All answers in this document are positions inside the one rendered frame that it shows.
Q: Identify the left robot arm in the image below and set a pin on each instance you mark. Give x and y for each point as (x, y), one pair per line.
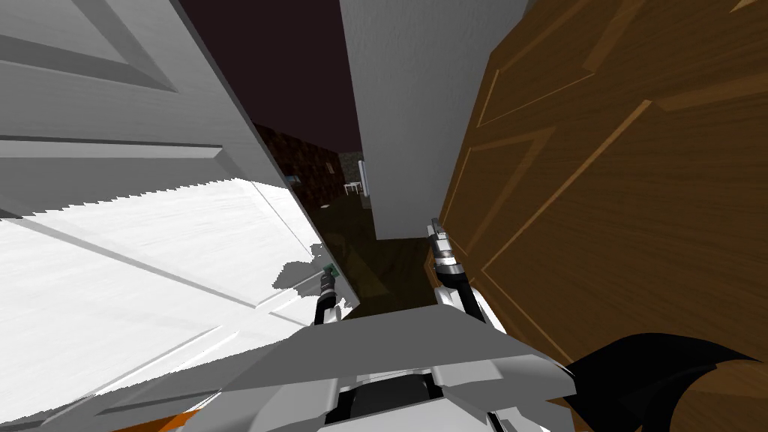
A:
(326, 300)

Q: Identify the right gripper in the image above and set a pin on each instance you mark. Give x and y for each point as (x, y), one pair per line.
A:
(438, 239)

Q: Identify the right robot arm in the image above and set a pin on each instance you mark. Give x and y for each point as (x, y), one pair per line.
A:
(456, 282)

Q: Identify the white panelled door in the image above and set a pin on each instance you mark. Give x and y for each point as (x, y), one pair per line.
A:
(138, 252)

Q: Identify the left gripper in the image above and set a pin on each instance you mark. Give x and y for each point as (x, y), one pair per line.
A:
(329, 272)

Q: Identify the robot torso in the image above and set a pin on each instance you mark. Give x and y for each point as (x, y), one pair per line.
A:
(390, 348)

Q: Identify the brown wooden door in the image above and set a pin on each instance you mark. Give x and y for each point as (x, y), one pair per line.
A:
(606, 180)

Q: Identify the small white table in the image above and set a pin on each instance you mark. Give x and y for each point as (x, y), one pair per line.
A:
(353, 187)

